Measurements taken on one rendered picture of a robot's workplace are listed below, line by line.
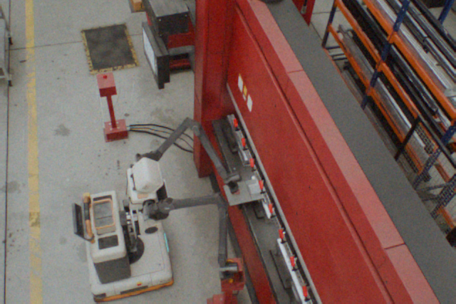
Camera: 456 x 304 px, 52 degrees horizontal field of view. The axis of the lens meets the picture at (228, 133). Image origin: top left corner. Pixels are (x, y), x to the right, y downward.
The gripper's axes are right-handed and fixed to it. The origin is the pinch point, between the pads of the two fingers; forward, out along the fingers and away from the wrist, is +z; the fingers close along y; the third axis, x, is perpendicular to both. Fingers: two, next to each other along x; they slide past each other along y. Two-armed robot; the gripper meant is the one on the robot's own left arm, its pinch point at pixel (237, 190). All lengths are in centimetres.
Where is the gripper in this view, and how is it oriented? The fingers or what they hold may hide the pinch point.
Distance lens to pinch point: 355.3
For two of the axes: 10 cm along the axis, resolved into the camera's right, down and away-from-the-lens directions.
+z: 4.1, 4.7, 7.8
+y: -2.7, -7.5, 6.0
